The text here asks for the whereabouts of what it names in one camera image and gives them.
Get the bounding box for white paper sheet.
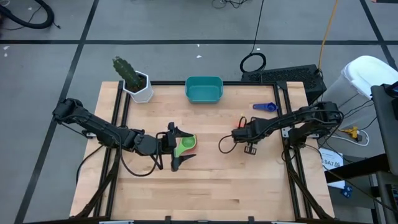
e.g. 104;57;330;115
318;147;346;190

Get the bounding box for black hanging cable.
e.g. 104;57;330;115
239;0;267;74

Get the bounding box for green measuring cup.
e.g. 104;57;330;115
173;134;198;158

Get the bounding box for left arm base black cable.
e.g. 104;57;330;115
75;144;105;186

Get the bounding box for yellow power plug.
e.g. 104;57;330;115
343;125;361;140

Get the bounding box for tangled black cables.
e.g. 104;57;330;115
211;0;249;9

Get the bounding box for white lidded plastic bin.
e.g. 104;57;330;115
313;55;398;116

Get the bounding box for thick black hose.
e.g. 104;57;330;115
0;0;55;30

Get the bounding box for small dark blue measuring cup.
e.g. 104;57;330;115
252;102;279;113

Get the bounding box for right wrist camera black cable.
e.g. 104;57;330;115
218;134;238;154

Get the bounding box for green cactus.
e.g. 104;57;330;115
112;55;141;91

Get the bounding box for dark grey desk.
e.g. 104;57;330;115
370;81;398;177

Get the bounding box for left wrist camera black cable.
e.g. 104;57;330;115
119;133;164;177

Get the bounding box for teal plastic basket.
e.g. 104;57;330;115
185;76;224;105

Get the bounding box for small blue tag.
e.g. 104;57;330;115
340;185;354;199

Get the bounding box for black aluminium table frame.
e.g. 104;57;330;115
70;80;336;224

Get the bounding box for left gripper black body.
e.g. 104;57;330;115
154;132;178;156

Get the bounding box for yellow hanging cable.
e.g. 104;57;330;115
317;0;340;74

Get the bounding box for wrist camera black cable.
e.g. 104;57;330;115
119;133;164;177
218;134;238;154

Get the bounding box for black crossbar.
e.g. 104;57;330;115
324;152;391;184

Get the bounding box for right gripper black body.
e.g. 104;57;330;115
231;124;261;144

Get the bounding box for white plant pot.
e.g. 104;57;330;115
123;70;155;104

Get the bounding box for grey equipment rack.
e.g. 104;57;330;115
369;170;398;224

